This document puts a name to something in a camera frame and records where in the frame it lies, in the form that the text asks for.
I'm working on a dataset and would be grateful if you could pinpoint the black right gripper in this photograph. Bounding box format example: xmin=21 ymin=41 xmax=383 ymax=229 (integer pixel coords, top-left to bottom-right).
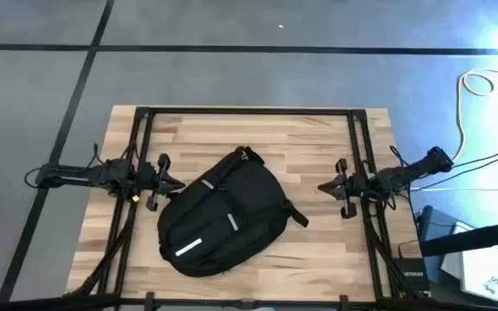
xmin=316 ymin=158 xmax=369 ymax=219

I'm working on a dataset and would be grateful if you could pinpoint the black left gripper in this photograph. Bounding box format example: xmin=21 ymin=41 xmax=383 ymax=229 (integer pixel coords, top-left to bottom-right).
xmin=140 ymin=153 xmax=186 ymax=213

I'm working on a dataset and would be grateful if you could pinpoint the black backpack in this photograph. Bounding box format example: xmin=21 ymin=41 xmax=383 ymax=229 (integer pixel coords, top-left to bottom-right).
xmin=156 ymin=145 xmax=310 ymax=278

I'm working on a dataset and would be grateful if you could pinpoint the grey plastic case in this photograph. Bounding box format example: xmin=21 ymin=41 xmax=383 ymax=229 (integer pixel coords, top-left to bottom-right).
xmin=416 ymin=205 xmax=464 ymax=260

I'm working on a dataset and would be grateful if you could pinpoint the black metal bar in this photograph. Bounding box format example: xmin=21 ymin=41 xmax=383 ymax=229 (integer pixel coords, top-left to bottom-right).
xmin=419 ymin=218 xmax=498 ymax=258
xmin=0 ymin=294 xmax=498 ymax=311

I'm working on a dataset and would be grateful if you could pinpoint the white box blue logo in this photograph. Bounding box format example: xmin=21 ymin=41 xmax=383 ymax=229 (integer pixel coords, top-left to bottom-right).
xmin=441 ymin=220 xmax=498 ymax=308

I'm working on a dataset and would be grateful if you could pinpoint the black Netgear switch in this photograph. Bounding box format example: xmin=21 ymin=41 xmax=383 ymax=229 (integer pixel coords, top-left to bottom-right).
xmin=393 ymin=257 xmax=431 ymax=293

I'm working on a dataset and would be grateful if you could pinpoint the white floor cable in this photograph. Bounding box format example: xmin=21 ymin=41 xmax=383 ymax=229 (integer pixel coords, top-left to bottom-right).
xmin=409 ymin=185 xmax=498 ymax=193

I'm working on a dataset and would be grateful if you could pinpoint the black floor cable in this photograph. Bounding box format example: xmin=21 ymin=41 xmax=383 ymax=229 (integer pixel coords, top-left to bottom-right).
xmin=412 ymin=149 xmax=498 ymax=191
xmin=450 ymin=144 xmax=498 ymax=170

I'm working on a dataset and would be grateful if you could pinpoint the cream floor cable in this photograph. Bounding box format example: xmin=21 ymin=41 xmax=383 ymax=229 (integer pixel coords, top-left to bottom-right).
xmin=441 ymin=68 xmax=498 ymax=172

